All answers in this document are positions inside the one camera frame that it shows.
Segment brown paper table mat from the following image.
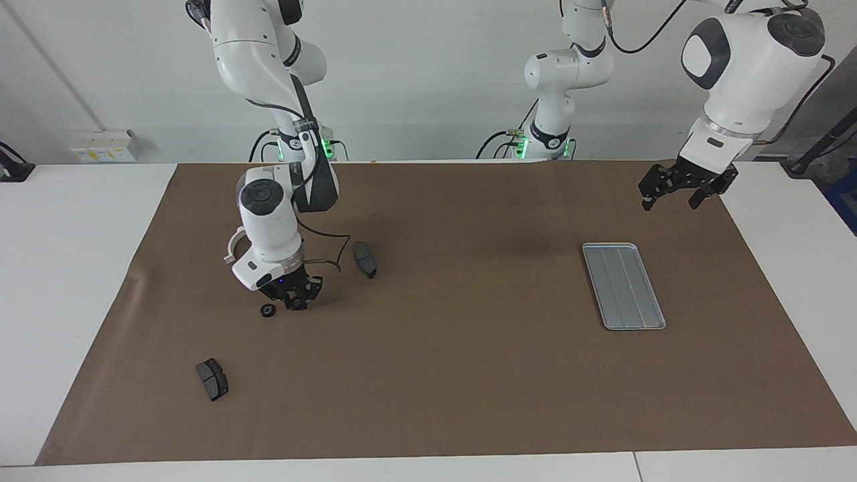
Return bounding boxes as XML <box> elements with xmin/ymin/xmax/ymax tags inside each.
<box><xmin>35</xmin><ymin>159</ymin><xmax>857</xmax><ymax>466</ymax></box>

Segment silver metal tray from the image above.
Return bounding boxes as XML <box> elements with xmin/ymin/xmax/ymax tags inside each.
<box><xmin>581</xmin><ymin>242</ymin><xmax>668</xmax><ymax>331</ymax></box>

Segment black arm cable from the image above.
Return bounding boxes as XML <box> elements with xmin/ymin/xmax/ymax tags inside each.
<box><xmin>244</xmin><ymin>94</ymin><xmax>352</xmax><ymax>272</ymax></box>
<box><xmin>603</xmin><ymin>0</ymin><xmax>838</xmax><ymax>145</ymax></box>

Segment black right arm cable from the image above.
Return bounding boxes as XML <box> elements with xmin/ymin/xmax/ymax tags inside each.
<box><xmin>244</xmin><ymin>94</ymin><xmax>352</xmax><ymax>272</ymax></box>

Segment black base cable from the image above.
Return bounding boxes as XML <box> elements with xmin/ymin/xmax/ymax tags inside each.
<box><xmin>475</xmin><ymin>97</ymin><xmax>536</xmax><ymax>160</ymax></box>
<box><xmin>249</xmin><ymin>127</ymin><xmax>279</xmax><ymax>163</ymax></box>

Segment white curved plastic bracket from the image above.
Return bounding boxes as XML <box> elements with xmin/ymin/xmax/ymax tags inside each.
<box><xmin>223</xmin><ymin>227</ymin><xmax>248</xmax><ymax>264</ymax></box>

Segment black stand pole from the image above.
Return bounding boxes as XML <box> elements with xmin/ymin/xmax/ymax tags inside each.
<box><xmin>787</xmin><ymin>107</ymin><xmax>857</xmax><ymax>176</ymax></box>

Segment blue box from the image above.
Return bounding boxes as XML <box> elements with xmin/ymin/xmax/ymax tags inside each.
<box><xmin>824</xmin><ymin>167</ymin><xmax>857</xmax><ymax>236</ymax></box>

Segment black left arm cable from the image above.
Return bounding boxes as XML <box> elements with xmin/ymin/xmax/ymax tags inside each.
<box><xmin>603</xmin><ymin>0</ymin><xmax>838</xmax><ymax>145</ymax></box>

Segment dark grey brake pad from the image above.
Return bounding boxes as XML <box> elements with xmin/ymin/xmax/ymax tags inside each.
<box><xmin>353</xmin><ymin>241</ymin><xmax>378</xmax><ymax>280</ymax></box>
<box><xmin>196</xmin><ymin>357</ymin><xmax>230</xmax><ymax>403</ymax></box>

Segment grey metal panel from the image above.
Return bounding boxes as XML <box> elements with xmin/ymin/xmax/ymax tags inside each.
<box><xmin>755</xmin><ymin>46</ymin><xmax>857</xmax><ymax>163</ymax></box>

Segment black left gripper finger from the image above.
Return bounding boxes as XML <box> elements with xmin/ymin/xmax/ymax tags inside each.
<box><xmin>638</xmin><ymin>164</ymin><xmax>677</xmax><ymax>212</ymax></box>
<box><xmin>690</xmin><ymin>167</ymin><xmax>739</xmax><ymax>210</ymax></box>

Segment black clamp mount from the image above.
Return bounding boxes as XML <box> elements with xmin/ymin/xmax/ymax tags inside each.
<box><xmin>0</xmin><ymin>141</ymin><xmax>36</xmax><ymax>183</ymax></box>

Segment white wall socket box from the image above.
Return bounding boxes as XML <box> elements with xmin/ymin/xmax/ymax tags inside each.
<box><xmin>69</xmin><ymin>129</ymin><xmax>143</xmax><ymax>164</ymax></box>

